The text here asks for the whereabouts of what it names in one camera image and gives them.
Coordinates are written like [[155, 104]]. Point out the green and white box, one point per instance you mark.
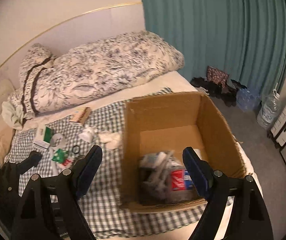
[[48, 133]]

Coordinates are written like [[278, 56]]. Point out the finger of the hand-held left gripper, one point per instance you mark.
[[32, 160]]

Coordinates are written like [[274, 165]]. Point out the green sachet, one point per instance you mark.
[[58, 155]]

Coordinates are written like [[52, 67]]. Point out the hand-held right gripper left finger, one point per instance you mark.
[[88, 172]]

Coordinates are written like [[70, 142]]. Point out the white headboard with gold trim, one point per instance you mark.
[[70, 25]]

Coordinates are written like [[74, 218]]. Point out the large clear water bottle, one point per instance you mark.
[[267, 112]]

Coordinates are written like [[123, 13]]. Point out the long white tissue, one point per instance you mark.
[[111, 140]]

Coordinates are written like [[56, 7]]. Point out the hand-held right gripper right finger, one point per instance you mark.
[[195, 172]]

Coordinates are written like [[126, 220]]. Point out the red and blue packet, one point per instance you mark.
[[179, 180]]

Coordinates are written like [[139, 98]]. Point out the pack of water bottles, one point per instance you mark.
[[247, 98]]

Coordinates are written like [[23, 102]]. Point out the teal curtain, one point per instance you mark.
[[208, 30]]

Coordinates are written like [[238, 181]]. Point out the brown cardboard box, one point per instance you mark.
[[163, 115]]

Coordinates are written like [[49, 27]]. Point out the small brown medicine box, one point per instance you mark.
[[81, 116]]

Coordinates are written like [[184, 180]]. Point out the pale green cloth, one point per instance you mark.
[[13, 115]]

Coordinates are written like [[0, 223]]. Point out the red and white sachet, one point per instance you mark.
[[67, 162]]

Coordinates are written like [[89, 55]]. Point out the round white tissue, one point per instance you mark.
[[86, 134]]

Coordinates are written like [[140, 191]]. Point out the clear plastic packet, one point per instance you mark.
[[158, 160]]

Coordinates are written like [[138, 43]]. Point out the pile of dark clothes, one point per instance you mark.
[[215, 91]]

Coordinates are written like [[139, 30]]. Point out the grey checked blanket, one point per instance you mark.
[[103, 205]]

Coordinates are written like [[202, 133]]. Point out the floral white duvet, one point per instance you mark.
[[95, 67]]

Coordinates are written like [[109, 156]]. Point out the clear tape roll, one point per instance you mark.
[[62, 140]]

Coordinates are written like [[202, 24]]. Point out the patterned fabric bag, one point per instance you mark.
[[216, 76]]

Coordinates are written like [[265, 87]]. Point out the dark grey pouch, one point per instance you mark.
[[153, 192]]

